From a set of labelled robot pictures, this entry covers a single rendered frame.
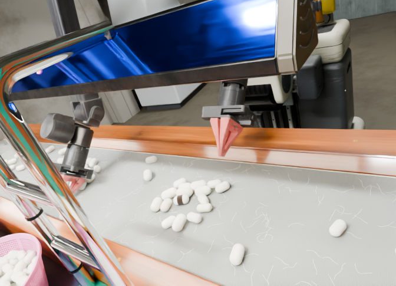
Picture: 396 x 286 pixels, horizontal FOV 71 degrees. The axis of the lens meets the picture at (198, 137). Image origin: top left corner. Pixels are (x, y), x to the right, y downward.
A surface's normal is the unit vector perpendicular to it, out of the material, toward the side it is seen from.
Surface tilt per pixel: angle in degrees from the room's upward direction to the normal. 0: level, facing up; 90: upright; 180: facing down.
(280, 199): 0
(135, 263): 0
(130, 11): 80
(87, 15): 90
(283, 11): 58
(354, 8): 90
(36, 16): 90
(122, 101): 90
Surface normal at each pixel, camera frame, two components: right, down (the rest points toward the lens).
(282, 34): -0.58, 0.01
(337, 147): -0.29, -0.84
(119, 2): -0.50, 0.39
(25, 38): 0.80, 0.04
